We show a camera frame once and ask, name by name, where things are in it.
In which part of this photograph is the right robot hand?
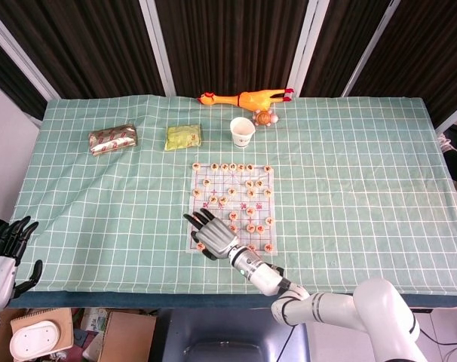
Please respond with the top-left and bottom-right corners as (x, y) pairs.
(183, 209), (240, 262)

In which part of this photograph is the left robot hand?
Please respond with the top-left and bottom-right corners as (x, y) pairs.
(0, 216), (44, 314)

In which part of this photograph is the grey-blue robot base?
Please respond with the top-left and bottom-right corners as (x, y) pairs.
(152, 308), (308, 362)

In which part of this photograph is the translucent xiangqi board sheet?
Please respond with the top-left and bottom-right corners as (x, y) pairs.
(186, 164), (278, 256)

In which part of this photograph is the white oval plastic cover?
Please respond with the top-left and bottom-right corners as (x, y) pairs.
(8, 319), (63, 360)

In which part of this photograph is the brown spiral notebook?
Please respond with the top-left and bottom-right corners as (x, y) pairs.
(10, 307), (75, 350)

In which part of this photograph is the green checked tablecloth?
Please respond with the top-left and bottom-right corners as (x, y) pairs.
(0, 94), (457, 309)

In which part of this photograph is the printed paper stack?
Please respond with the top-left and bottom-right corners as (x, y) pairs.
(79, 307), (109, 335)

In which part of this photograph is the white paper cup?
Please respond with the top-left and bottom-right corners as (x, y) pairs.
(229, 116), (256, 149)

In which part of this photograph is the yellow-green snack packet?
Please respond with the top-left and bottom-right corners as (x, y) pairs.
(164, 124), (204, 152)

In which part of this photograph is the small turtle toy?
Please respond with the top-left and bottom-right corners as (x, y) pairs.
(252, 109), (280, 127)

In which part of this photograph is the brown cardboard box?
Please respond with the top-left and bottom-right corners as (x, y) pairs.
(99, 309), (158, 362)

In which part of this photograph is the yellow rubber chicken toy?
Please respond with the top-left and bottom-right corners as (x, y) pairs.
(197, 87), (296, 112)

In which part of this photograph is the red-silver wrapped snack package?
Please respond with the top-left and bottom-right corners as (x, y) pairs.
(87, 122), (139, 156)

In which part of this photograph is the white crumpled cloth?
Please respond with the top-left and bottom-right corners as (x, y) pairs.
(437, 131), (455, 152)

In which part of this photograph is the white panel frame post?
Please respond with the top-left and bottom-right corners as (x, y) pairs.
(340, 0), (401, 97)
(288, 0), (330, 96)
(0, 14), (60, 127)
(140, 0), (176, 96)
(434, 107), (457, 133)

